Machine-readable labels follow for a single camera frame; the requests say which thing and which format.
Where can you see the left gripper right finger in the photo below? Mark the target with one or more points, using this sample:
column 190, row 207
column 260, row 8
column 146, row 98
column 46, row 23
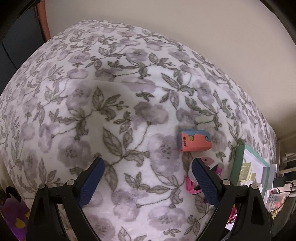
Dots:
column 239, row 213

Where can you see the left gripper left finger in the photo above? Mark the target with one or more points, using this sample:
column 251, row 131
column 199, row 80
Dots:
column 45, row 221

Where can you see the cream plastic clip frame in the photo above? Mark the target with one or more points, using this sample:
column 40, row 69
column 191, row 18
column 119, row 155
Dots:
column 246, row 173

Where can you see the pink puppy toy figure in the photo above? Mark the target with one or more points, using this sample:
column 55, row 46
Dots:
column 196, row 180

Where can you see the pink blue box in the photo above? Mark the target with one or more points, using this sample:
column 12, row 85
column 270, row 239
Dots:
column 191, row 140

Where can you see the black plugged charger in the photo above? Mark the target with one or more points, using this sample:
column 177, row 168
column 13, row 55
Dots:
column 279, row 182

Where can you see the white power strip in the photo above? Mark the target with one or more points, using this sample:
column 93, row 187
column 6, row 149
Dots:
column 272, row 175

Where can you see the teal shallow box tray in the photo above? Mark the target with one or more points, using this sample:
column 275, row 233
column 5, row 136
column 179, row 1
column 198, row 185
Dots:
column 245, row 154

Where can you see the floral fleece blanket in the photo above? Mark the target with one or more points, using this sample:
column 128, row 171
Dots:
column 122, row 93

